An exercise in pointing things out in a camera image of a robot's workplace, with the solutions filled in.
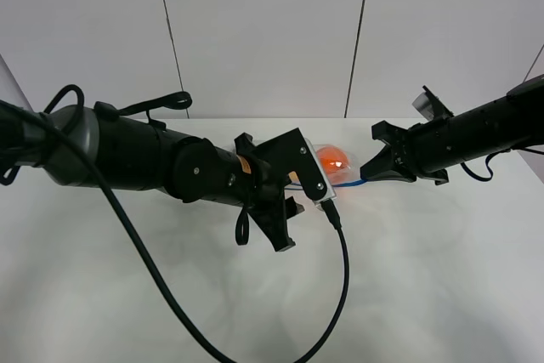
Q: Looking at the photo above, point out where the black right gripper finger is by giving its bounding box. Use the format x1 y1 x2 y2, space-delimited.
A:
371 121 408 149
360 146 416 183

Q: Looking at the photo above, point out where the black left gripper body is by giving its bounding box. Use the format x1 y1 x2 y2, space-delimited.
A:
229 154 289 214

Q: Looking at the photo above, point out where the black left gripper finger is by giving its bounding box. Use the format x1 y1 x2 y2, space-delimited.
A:
248 195 304 252
234 133 256 159

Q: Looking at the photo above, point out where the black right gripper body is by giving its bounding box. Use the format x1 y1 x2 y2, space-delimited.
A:
389 123 424 183

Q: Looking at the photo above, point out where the clear bag with blue zipper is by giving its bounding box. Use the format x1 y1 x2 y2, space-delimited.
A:
284 140 375 202

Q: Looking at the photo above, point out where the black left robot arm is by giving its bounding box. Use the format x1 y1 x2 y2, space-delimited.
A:
1 85 302 252

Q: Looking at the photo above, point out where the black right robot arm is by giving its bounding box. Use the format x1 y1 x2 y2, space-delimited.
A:
360 75 543 185

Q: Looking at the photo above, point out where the yellow fruit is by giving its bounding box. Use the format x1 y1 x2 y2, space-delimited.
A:
289 172 299 182

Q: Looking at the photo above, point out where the orange fruit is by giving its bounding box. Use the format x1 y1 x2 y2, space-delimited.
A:
316 145 352 184

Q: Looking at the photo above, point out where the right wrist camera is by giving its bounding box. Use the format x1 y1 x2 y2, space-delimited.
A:
412 85 454 122

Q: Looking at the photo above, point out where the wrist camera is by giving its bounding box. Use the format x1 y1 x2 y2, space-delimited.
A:
253 128 336 203
412 85 454 122

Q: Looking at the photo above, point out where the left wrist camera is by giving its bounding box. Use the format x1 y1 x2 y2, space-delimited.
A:
253 128 336 203

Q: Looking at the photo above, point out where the black camera cable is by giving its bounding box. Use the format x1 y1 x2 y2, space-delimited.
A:
0 99 351 363

